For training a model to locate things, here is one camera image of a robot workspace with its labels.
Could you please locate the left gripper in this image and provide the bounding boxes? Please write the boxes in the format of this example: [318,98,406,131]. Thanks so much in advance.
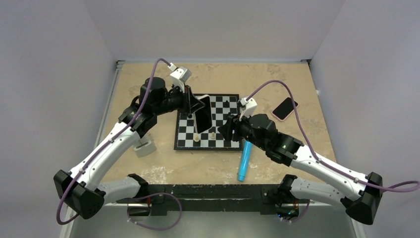
[154,81,205,116]

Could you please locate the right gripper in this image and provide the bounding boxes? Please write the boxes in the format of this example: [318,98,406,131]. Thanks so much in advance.
[217,109,268,151]

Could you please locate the black phone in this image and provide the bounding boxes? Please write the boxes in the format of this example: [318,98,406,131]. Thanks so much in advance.
[195,96,213,134]

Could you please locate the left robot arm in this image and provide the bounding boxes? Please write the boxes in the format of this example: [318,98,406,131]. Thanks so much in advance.
[53,77,206,225]

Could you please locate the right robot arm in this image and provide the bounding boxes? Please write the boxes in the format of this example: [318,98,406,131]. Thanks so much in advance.
[217,114,383,225]

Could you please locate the phone in pink case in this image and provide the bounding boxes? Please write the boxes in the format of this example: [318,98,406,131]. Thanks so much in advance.
[271,97,299,121]

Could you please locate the black white chessboard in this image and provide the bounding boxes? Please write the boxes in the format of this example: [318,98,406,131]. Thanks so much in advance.
[174,94,243,151]

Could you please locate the blue toy microphone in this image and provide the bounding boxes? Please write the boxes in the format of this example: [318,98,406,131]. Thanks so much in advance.
[237,141,253,182]

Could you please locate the white chess piece bottom left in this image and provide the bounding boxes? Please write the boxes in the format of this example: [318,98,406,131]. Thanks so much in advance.
[193,133,200,142]

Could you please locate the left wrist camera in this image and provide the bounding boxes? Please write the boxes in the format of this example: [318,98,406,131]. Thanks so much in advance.
[169,64,192,93]

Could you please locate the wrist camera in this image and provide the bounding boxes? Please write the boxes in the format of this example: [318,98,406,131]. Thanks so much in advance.
[238,97,257,121]
[169,64,192,93]

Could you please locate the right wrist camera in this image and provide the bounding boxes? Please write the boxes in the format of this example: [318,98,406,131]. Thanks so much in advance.
[238,97,257,121]

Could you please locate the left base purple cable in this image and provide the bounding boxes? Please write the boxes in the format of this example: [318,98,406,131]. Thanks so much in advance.
[127,192,183,231]

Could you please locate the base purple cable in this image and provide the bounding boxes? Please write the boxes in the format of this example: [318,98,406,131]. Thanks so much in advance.
[280,200,311,224]
[127,192,183,231]

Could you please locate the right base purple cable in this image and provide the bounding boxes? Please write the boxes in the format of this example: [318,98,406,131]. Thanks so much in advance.
[280,200,311,224]

